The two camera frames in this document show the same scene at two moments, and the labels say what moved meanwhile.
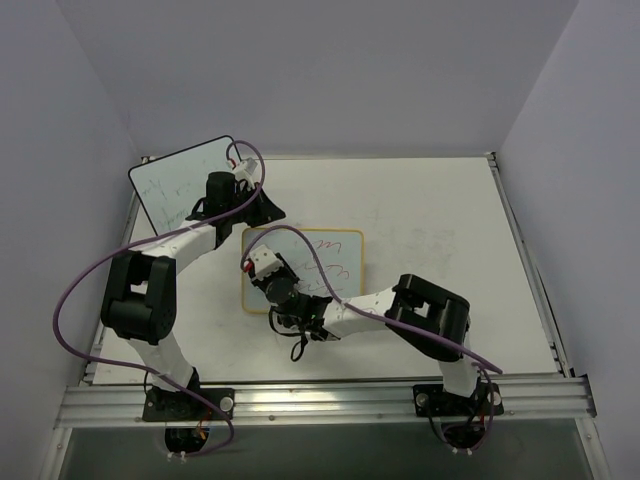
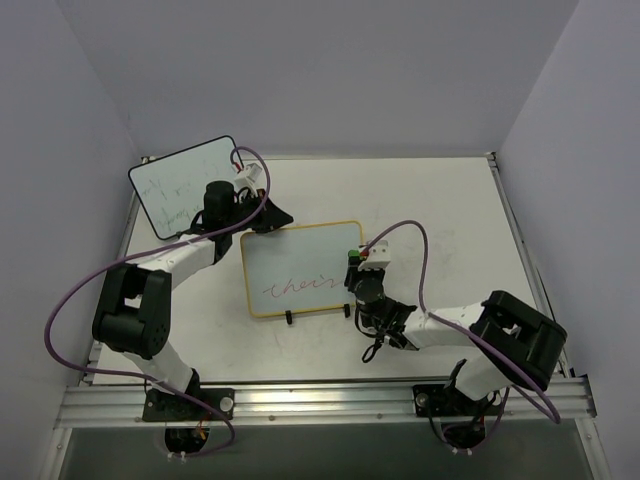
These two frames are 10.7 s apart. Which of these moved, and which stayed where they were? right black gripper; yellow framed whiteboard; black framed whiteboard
Moved: right black gripper
Stayed: yellow framed whiteboard; black framed whiteboard
